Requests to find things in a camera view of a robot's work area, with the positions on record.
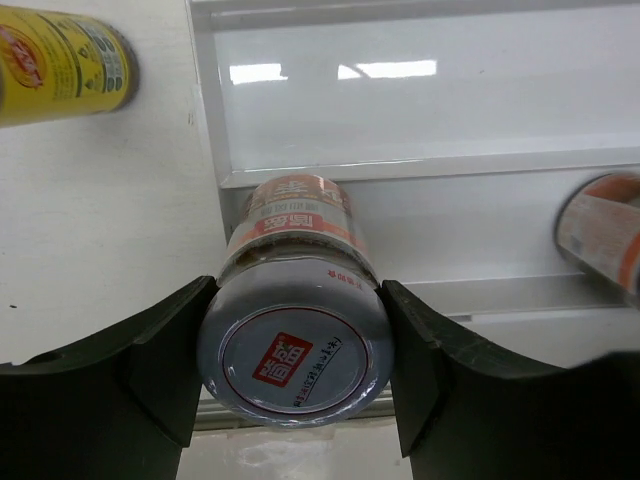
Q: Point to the small yellow label bottle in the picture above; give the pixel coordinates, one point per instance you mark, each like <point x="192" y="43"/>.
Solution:
<point x="57" y="65"/>

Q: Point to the short jar grey lid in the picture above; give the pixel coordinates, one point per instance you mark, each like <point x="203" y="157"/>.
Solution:
<point x="296" y="335"/>

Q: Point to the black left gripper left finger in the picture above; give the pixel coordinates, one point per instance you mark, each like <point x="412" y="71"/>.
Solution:
<point x="118" y="404"/>

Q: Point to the short jar orange label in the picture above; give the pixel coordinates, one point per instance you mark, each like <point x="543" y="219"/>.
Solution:
<point x="597" y="231"/>

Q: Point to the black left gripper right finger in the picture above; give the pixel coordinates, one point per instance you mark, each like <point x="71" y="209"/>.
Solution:
<point x="468" y="408"/>

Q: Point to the white divided tray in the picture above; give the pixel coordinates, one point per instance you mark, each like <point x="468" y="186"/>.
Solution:
<point x="456" y="127"/>

